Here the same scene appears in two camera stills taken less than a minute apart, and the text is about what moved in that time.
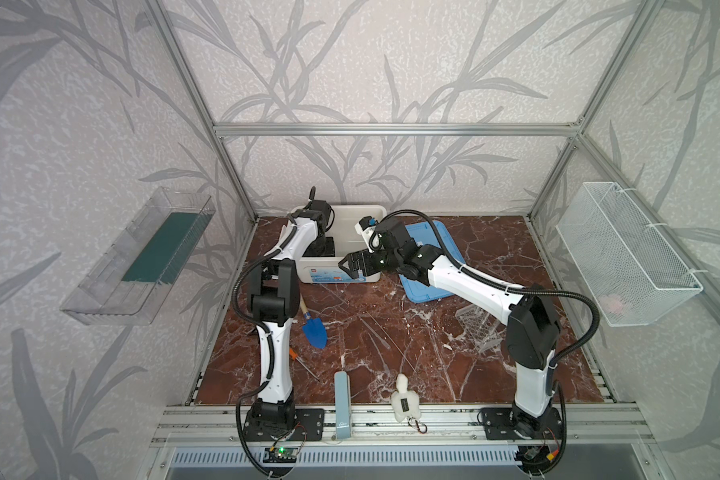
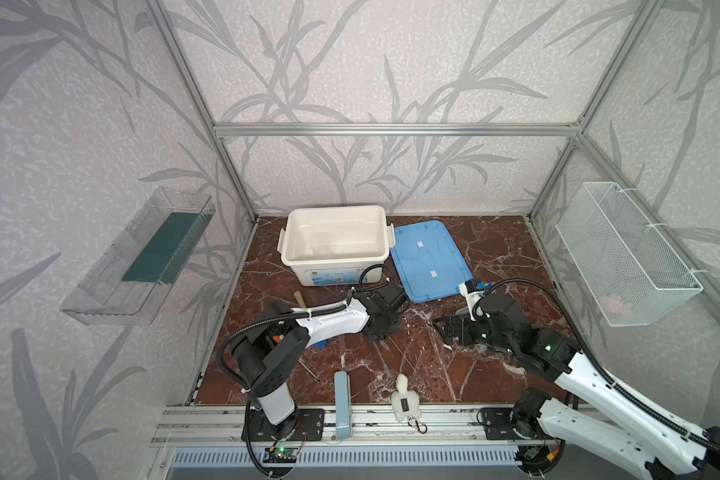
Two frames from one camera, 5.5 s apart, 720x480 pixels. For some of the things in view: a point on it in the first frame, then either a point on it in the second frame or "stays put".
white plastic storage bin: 348,239 stays put
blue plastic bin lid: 424,234 stays put
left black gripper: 320,241 -> 381,321
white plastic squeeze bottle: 404,402 stays put
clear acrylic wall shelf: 132,283 stays put
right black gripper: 361,261 -> 463,330
